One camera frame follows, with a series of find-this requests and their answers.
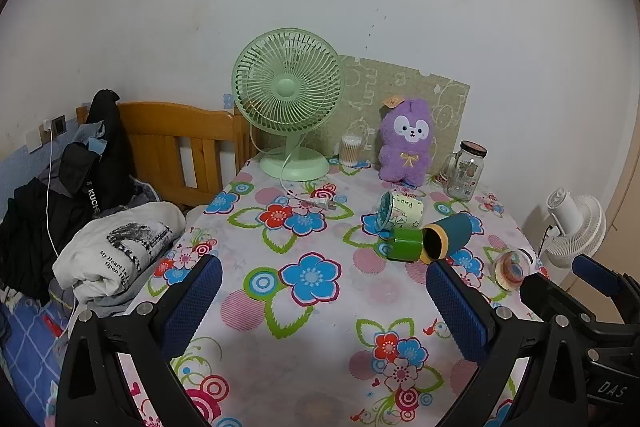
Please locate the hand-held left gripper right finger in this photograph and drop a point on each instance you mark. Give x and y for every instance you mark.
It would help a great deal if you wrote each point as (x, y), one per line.
(457, 312)

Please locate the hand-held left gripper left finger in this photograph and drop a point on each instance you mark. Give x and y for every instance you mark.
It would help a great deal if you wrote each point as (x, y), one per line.
(192, 302)

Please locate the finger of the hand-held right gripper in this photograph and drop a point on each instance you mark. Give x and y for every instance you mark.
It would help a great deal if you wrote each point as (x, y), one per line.
(597, 274)
(545, 297)

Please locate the clear glass cup red print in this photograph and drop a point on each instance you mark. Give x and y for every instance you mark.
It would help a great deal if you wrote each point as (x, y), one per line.
(510, 271)

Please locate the teal cup with yellow inside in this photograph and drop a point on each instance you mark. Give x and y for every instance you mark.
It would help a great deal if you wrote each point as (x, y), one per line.
(452, 232)

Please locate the green cup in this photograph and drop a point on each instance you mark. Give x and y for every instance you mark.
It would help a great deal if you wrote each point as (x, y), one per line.
(405, 247)

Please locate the white printed cup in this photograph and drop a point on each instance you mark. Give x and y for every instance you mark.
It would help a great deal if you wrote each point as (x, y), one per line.
(407, 209)

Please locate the white standing fan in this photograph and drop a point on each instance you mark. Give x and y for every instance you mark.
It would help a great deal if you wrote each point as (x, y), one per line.
(575, 222)

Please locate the white printed shirt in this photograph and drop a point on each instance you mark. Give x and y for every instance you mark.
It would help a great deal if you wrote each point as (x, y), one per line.
(125, 242)

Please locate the floral tablecloth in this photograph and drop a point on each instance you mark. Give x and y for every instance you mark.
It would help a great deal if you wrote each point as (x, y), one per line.
(310, 327)

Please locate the glass jar mug with lid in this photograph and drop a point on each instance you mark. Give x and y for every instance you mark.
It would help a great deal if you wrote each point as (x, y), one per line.
(465, 172)

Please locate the purple plush toy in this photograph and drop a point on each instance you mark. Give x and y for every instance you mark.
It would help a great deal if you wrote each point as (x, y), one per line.
(405, 157)

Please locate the wooden bed headboard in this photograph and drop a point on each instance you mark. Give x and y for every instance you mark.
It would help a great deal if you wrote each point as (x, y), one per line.
(170, 132)

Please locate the blue checked bedsheet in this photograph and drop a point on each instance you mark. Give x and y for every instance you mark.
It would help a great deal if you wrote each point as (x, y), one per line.
(25, 347)

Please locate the black clothing pile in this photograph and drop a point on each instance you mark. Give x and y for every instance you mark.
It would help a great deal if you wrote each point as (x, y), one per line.
(30, 232)

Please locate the black jacket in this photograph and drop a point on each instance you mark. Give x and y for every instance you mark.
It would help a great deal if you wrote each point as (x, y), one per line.
(107, 142)

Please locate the cotton swab container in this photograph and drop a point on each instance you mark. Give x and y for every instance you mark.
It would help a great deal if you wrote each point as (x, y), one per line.
(351, 152)

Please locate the green desk fan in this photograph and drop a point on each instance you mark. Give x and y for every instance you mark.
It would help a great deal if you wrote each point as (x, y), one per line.
(285, 87)

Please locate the beige patterned mat board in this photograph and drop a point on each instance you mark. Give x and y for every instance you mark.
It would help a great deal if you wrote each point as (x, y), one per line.
(370, 82)

